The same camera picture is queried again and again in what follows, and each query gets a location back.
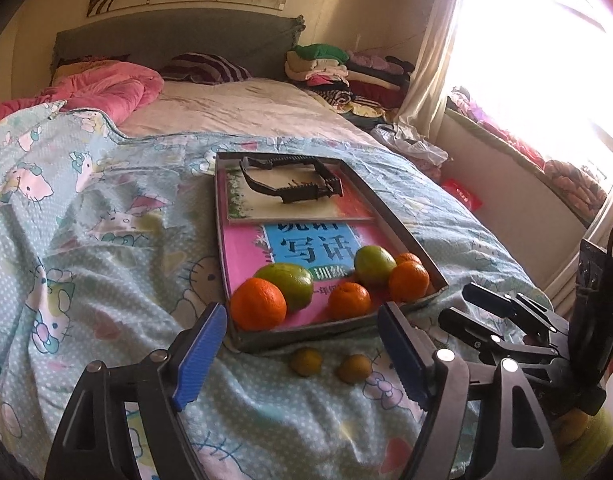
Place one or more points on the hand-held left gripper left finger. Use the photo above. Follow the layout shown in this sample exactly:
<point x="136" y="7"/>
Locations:
<point x="199" y="355"/>

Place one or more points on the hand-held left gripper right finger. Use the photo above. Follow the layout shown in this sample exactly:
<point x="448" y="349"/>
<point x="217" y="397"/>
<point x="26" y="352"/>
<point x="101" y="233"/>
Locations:
<point x="401" y="355"/>

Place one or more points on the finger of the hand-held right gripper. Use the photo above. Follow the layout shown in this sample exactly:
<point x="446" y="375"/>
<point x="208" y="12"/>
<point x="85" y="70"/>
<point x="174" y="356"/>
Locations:
<point x="466" y="327"/>
<point x="496" y="301"/>

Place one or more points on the large orange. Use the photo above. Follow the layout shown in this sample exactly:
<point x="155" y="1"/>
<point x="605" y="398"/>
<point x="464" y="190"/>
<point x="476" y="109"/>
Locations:
<point x="259" y="305"/>

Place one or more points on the shallow cardboard box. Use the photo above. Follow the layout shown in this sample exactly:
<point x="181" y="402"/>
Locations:
<point x="311" y="333"/>

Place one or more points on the green-yellow citrus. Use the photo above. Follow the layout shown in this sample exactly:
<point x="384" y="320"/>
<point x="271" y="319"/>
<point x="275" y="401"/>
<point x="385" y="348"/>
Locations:
<point x="375" y="264"/>

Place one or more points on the large green citrus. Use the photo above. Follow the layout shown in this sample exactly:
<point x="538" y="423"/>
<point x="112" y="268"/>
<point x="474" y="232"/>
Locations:
<point x="292" y="280"/>

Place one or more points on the small brownish green fruit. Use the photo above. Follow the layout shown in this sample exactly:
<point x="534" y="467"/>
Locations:
<point x="354" y="368"/>
<point x="306" y="361"/>

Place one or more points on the pink book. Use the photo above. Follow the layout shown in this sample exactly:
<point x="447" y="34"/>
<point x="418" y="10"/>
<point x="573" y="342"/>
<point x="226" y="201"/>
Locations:
<point x="241" y="255"/>

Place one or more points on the red bag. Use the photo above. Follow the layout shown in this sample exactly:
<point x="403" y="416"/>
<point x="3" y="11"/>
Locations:
<point x="461" y="192"/>

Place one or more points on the pile of clothes on windowsill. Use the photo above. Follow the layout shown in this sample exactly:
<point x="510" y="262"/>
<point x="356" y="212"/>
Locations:
<point x="571" y="180"/>

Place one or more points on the cartoon cat printed blanket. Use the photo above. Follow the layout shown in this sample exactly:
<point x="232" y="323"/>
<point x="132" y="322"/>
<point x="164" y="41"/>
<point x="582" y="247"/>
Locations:
<point x="111" y="260"/>

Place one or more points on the pale green book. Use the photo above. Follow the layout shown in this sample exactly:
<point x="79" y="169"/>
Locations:
<point x="256" y="206"/>

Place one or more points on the white plastic bag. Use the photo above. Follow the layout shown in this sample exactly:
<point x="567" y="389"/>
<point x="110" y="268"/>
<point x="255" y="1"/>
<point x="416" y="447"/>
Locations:
<point x="411" y="145"/>

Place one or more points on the cream curtain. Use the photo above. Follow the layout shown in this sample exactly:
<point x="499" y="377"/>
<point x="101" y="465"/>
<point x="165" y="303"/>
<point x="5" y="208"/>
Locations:
<point x="426" y="60"/>

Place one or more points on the beige bed sheet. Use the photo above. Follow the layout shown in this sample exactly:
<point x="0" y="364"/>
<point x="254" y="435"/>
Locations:
<point x="236" y="105"/>

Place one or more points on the stack of folded clothes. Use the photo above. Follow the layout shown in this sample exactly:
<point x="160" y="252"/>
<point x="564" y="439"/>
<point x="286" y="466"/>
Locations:
<point x="346" y="75"/>

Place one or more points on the pink quilt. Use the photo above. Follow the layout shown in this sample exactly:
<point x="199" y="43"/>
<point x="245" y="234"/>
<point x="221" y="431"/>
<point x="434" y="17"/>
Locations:
<point x="111" y="85"/>

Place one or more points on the striped pillow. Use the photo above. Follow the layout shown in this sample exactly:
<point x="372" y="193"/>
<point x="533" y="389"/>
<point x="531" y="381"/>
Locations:
<point x="206" y="67"/>

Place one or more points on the grey green headboard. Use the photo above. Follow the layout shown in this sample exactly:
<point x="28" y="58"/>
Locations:
<point x="211" y="35"/>

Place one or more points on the cream wardrobe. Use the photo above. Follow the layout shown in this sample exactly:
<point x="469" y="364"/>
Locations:
<point x="6" y="60"/>

